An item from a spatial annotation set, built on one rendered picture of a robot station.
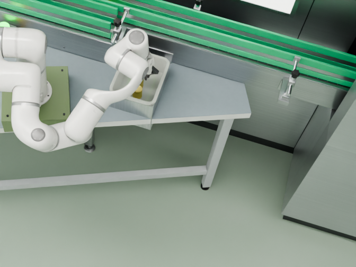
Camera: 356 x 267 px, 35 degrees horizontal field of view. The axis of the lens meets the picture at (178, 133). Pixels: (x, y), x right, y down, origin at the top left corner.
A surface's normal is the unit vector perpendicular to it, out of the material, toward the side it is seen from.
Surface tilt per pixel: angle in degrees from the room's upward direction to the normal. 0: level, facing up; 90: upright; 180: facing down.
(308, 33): 90
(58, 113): 3
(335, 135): 90
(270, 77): 90
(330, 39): 90
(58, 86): 3
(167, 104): 0
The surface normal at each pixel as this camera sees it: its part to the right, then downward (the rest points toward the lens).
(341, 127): -0.27, 0.81
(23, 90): 0.03, -0.10
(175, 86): 0.11, -0.51
